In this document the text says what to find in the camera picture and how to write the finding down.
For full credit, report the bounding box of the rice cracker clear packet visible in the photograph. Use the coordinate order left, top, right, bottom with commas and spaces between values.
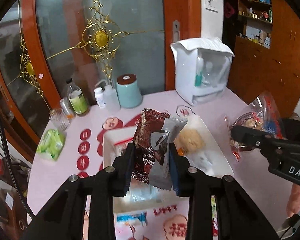
176, 129, 207, 155

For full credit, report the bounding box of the white zip pouch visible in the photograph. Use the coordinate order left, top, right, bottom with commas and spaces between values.
170, 37, 235, 106

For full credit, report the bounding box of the white pill bottle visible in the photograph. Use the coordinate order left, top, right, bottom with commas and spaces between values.
94, 87, 107, 109

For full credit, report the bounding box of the ribbed glass cup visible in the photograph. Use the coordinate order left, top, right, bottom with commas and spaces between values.
49, 108, 70, 132

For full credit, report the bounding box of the small gold door ornament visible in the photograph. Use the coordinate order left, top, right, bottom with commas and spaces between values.
19, 39, 44, 105

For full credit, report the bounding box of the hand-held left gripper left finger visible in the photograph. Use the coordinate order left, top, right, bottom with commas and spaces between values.
22, 142, 137, 240

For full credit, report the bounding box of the white wash bottle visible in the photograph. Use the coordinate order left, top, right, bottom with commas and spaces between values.
95, 80, 121, 112

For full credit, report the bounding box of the green snack packet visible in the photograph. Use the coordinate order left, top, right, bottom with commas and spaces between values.
210, 196, 219, 230

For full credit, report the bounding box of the pink printed table cover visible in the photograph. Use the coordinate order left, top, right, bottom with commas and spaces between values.
27, 89, 300, 240

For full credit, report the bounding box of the orange framed glass door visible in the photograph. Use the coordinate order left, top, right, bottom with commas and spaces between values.
0, 0, 203, 143

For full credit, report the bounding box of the nut cluster clear packet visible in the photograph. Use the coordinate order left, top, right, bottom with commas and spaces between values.
224, 91, 285, 163

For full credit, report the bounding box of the green label clear bottle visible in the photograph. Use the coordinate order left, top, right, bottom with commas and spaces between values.
66, 78, 88, 117

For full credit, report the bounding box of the blue white snack packet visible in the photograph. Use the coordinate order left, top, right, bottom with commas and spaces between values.
116, 212, 148, 228

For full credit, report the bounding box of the teal lidded cup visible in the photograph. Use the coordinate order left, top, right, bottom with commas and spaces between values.
116, 74, 143, 109

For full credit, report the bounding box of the silver door handle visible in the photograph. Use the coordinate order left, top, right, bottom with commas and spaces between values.
172, 20, 180, 40

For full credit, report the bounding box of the white plastic tray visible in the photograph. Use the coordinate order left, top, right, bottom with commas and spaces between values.
102, 115, 234, 213

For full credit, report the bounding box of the green tissue pack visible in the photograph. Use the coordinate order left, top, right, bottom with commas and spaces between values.
36, 129, 66, 161

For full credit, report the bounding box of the small clear jar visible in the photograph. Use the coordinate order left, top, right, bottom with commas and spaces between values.
59, 98, 74, 117

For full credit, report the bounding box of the large gold door ornament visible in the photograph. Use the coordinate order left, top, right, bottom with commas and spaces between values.
46, 0, 164, 77

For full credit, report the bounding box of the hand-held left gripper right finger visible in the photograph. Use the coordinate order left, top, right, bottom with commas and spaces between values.
168, 142, 275, 240

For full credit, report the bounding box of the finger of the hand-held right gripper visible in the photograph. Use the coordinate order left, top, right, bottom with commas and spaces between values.
230, 125, 275, 153

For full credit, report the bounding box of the brown patterned snack packet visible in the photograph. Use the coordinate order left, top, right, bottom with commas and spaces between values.
132, 108, 188, 192

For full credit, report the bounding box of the wooden shelf cabinet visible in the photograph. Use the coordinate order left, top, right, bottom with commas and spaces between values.
234, 0, 300, 120

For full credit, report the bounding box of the person's right hand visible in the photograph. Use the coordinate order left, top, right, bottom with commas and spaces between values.
286, 186, 300, 218

